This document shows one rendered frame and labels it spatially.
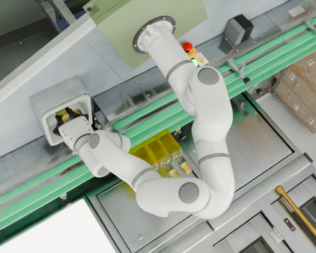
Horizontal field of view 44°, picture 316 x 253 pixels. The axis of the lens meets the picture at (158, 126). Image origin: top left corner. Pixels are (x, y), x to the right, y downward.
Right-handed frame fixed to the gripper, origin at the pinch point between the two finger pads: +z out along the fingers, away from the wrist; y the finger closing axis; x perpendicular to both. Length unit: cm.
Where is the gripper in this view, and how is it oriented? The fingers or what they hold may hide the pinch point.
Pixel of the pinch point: (64, 115)
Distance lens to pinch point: 142.2
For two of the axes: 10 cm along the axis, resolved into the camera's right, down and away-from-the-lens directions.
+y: 8.2, -4.4, 3.6
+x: -0.2, -6.5, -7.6
